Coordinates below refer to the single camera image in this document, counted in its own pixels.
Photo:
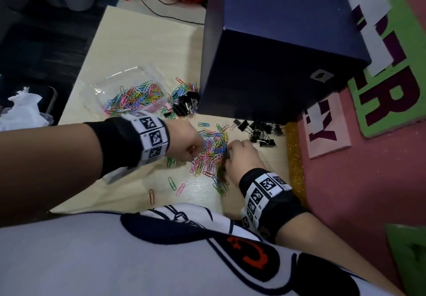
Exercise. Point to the person's left hand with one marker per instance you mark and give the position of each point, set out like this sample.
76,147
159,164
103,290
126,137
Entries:
181,139

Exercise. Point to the person's right hand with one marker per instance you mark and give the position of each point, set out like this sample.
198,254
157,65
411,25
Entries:
243,161

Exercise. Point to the person's left fingers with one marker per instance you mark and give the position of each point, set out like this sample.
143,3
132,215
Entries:
194,147

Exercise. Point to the person's right fingers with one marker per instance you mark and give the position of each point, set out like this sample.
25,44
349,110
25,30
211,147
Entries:
234,149

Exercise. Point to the person's right forearm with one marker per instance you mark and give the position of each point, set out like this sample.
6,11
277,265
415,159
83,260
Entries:
326,252

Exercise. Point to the person's left forearm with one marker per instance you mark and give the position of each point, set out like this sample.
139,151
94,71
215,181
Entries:
46,169

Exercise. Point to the large colourful paper clip pile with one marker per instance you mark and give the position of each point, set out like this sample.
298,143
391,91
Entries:
211,159

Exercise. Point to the pile of black binder clips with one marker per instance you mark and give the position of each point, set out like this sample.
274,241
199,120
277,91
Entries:
183,104
261,132

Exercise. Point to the green paper clip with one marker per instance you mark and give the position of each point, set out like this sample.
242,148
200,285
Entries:
172,183

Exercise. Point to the pink paper clip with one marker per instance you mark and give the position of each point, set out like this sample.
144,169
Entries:
180,190

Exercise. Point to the small colourful paper clip pile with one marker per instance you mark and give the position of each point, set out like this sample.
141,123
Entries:
181,89

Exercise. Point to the black marker wristband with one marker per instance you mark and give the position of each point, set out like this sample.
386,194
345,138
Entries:
129,142
269,199

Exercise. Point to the gold glitter strip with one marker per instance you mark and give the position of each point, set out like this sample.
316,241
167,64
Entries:
296,162

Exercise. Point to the orange paper clip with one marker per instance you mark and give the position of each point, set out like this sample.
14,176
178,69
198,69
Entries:
151,197

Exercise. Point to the paper clips heap in container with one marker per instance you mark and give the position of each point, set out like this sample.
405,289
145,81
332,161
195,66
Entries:
139,97

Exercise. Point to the pink lettered sign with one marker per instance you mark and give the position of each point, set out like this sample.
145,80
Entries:
327,126

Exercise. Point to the clear plastic container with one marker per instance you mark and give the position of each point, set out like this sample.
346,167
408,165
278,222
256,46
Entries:
109,86

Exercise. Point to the navy blue cardboard box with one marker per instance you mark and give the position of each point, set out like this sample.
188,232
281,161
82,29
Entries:
283,49

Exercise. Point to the white printed shirt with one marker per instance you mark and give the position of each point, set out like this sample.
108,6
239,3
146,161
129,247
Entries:
116,255

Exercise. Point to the green lettered sign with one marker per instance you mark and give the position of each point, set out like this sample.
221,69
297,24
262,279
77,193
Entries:
396,82

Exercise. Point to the white crumpled tissue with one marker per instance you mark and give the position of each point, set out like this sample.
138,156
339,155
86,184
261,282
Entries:
21,111

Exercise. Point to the green foam sheet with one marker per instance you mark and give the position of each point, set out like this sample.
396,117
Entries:
409,259

